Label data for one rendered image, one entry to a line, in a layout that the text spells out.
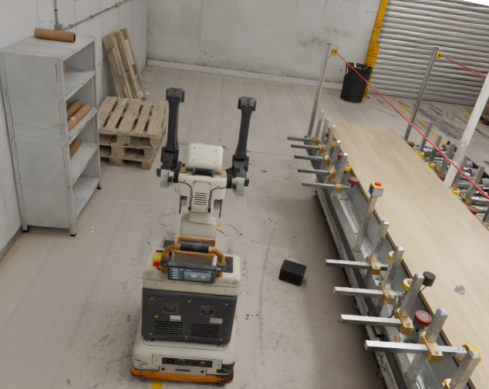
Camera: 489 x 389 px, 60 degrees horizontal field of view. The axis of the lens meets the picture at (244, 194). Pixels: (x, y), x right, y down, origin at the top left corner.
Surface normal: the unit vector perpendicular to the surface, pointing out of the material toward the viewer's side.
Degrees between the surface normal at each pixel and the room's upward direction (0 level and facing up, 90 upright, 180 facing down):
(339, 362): 0
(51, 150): 90
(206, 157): 48
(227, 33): 90
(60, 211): 90
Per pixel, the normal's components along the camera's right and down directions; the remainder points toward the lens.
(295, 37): 0.03, 0.50
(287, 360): 0.13, -0.86
